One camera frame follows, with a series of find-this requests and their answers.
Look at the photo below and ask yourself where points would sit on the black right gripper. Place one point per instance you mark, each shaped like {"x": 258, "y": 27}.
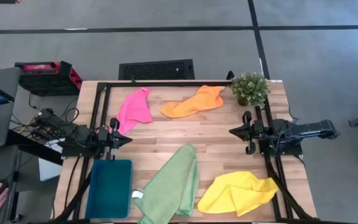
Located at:
{"x": 257, "y": 133}

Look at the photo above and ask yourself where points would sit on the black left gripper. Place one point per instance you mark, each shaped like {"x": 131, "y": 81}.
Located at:
{"x": 106, "y": 138}

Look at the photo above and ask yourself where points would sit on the pink microfiber towel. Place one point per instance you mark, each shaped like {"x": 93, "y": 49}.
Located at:
{"x": 134, "y": 109}

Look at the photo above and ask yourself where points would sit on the orange microfiber towel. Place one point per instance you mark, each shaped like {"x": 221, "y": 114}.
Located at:
{"x": 194, "y": 104}

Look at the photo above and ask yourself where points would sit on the yellow microfiber towel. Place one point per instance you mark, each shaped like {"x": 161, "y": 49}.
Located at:
{"x": 235, "y": 193}

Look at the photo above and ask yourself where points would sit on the green microfiber towel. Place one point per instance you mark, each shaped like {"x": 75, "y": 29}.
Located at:
{"x": 169, "y": 186}

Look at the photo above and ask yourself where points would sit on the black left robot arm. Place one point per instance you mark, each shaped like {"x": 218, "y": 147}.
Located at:
{"x": 82, "y": 137}

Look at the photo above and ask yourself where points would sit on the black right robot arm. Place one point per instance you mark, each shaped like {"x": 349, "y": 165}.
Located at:
{"x": 309, "y": 129}

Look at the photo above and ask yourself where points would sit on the green potted plant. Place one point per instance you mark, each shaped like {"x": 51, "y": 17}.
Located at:
{"x": 250, "y": 88}

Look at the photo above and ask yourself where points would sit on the teal plastic bin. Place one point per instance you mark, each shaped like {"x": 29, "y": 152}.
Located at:
{"x": 109, "y": 189}

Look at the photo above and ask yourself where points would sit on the black dome-shaped object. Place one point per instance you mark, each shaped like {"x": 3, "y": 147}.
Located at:
{"x": 230, "y": 76}

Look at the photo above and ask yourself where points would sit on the white box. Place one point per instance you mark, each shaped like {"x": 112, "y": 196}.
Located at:
{"x": 50, "y": 169}

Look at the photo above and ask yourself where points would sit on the black perforated floor panel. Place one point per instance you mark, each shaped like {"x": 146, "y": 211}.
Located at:
{"x": 155, "y": 70}

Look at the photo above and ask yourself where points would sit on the red and black crate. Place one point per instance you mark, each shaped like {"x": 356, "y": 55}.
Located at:
{"x": 48, "y": 81}

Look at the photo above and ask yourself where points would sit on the black computer mouse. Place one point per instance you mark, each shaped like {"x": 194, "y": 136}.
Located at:
{"x": 2, "y": 183}

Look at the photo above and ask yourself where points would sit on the black aluminium table frame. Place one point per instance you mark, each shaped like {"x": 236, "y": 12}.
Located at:
{"x": 166, "y": 84}

